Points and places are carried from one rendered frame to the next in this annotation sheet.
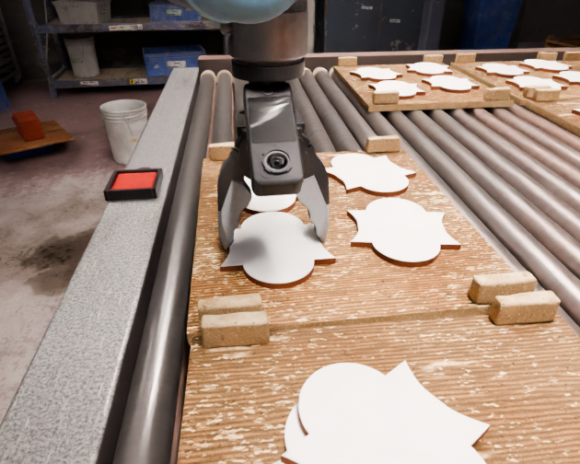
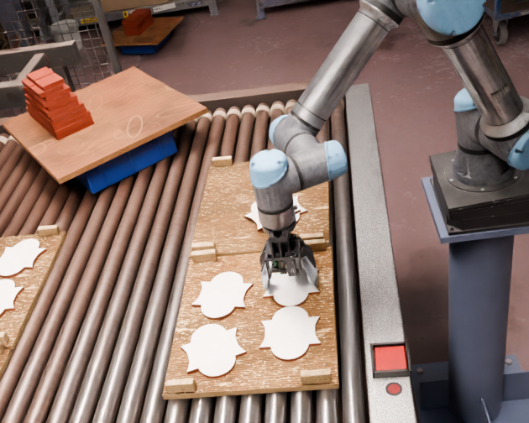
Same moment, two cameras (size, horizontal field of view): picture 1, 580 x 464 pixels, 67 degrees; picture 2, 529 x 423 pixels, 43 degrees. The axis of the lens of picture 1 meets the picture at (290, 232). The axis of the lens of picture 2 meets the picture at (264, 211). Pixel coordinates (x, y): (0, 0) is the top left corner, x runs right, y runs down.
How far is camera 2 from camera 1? 1.72 m
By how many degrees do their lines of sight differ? 110
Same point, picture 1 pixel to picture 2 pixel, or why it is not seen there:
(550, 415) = (222, 225)
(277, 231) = (288, 289)
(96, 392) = (362, 238)
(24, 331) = not seen: outside the picture
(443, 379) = (246, 233)
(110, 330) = (366, 258)
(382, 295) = (250, 260)
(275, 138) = not seen: hidden behind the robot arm
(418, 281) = (232, 267)
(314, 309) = not seen: hidden behind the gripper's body
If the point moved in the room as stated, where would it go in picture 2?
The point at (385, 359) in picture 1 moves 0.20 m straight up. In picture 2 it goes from (262, 238) to (248, 172)
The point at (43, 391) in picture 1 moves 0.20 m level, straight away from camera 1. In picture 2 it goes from (380, 238) to (437, 282)
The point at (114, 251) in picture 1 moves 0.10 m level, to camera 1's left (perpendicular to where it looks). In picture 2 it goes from (381, 300) to (428, 300)
